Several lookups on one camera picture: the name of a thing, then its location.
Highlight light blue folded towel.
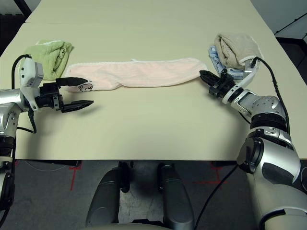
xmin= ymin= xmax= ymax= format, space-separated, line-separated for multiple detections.
xmin=207 ymin=45 xmax=248 ymax=81

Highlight green folded towel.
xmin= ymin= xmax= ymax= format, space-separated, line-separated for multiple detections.
xmin=24 ymin=40 xmax=74 ymax=81

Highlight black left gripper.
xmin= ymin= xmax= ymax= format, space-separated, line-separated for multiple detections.
xmin=35 ymin=76 xmax=94 ymax=114

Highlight black foam floor mat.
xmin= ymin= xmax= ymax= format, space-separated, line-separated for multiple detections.
xmin=0 ymin=13 xmax=27 ymax=56

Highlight grey robot left leg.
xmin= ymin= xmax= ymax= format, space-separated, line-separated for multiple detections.
xmin=85 ymin=166 xmax=134 ymax=227

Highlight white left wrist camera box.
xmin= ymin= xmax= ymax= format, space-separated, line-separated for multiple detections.
xmin=19 ymin=58 xmax=45 ymax=112

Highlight black left wrist camera cable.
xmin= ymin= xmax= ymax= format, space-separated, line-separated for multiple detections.
xmin=11 ymin=54 xmax=38 ymax=134

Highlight beige folded towel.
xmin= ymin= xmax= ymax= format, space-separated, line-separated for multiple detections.
xmin=214 ymin=33 xmax=264 ymax=70

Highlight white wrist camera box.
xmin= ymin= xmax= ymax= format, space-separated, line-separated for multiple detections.
xmin=236 ymin=58 xmax=260 ymax=85
xmin=19 ymin=58 xmax=45 ymax=112

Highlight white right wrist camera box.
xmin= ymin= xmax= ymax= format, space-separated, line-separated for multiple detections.
xmin=236 ymin=58 xmax=260 ymax=85

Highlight grey robot right leg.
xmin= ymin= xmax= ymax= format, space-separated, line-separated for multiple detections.
xmin=157 ymin=162 xmax=195 ymax=230

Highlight pink towel with white trim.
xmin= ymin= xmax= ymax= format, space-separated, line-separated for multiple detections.
xmin=64 ymin=57 xmax=207 ymax=93

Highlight grey robot leg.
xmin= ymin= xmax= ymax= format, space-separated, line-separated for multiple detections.
xmin=85 ymin=166 xmax=134 ymax=227
xmin=157 ymin=162 xmax=195 ymax=230

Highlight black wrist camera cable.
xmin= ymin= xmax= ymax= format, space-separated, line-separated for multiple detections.
xmin=194 ymin=57 xmax=290 ymax=230
xmin=11 ymin=54 xmax=38 ymax=134

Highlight beige side table black legs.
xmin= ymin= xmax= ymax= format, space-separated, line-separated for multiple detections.
xmin=13 ymin=0 xmax=33 ymax=15

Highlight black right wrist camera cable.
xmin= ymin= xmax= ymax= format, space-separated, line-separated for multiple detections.
xmin=194 ymin=57 xmax=290 ymax=230

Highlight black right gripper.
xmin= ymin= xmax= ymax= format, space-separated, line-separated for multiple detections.
xmin=200 ymin=69 xmax=237 ymax=98

